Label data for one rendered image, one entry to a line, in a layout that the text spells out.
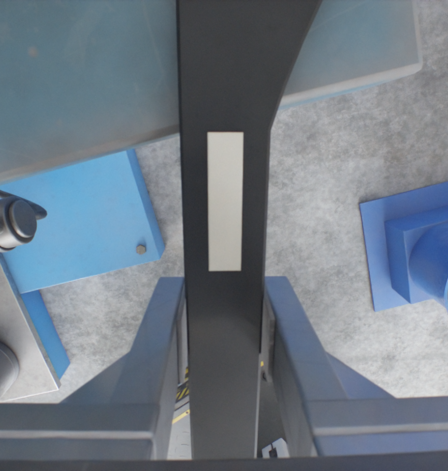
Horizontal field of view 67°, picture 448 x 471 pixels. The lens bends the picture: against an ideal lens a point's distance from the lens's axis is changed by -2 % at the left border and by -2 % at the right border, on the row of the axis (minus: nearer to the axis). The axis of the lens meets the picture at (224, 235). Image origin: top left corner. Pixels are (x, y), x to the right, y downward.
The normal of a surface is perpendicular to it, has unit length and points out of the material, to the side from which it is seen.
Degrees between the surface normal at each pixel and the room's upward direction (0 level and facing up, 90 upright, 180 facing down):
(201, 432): 0
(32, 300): 90
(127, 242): 0
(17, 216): 90
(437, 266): 90
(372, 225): 0
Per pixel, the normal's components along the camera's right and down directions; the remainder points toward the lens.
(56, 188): 0.03, 0.27
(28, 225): 0.97, -0.24
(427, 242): -0.82, -0.55
